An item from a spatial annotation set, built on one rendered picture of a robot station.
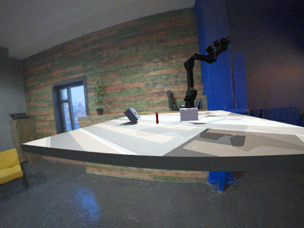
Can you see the grey square panel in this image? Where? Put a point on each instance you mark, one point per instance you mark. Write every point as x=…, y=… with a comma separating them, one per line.
x=132, y=115

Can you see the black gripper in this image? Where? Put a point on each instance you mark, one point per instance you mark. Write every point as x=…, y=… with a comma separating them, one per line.
x=224, y=44

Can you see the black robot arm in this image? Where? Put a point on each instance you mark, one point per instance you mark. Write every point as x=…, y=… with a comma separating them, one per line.
x=189, y=64

